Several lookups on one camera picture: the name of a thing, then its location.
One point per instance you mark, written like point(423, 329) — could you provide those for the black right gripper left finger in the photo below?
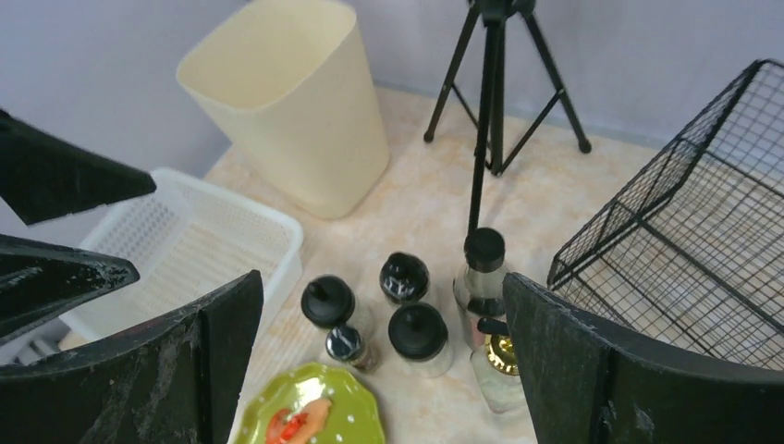
point(175, 378)

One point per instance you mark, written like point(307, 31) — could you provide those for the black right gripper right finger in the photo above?
point(587, 379)

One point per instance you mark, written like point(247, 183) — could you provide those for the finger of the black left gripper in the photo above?
point(40, 281)
point(45, 178)

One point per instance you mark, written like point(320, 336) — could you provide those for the glass bottle gold stopper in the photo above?
point(496, 368)

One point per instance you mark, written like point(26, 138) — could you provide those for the tall sauce bottle black cap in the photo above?
point(477, 288)

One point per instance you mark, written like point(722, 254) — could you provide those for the black-lid jar white beads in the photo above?
point(328, 301)

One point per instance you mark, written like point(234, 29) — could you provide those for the black-lid clear jar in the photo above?
point(420, 337)

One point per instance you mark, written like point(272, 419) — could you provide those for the shiny black-lid spice jar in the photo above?
point(404, 278)

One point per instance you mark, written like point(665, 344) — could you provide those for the toy shrimp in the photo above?
point(286, 426)

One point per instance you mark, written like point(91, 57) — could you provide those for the white plastic perforated basket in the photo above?
point(186, 239)

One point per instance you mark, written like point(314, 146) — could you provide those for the small pepper shaker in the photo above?
point(345, 344)

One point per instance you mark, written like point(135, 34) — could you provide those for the green polka dot plate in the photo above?
point(354, 416)

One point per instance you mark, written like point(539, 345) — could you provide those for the cream plastic waste bin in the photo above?
point(288, 82)

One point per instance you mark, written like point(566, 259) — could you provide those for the black tripod music stand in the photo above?
point(489, 150)

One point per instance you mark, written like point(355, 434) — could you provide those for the black wire basket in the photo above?
point(690, 250)

